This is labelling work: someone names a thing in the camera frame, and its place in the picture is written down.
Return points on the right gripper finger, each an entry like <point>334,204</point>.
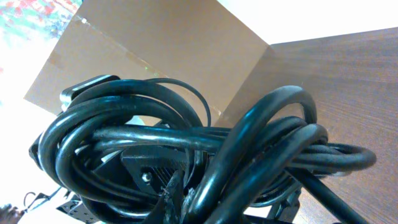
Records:
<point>169,207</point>

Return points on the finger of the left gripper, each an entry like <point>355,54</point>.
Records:
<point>148,168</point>

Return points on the brown cardboard box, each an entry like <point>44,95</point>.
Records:
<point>198,42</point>

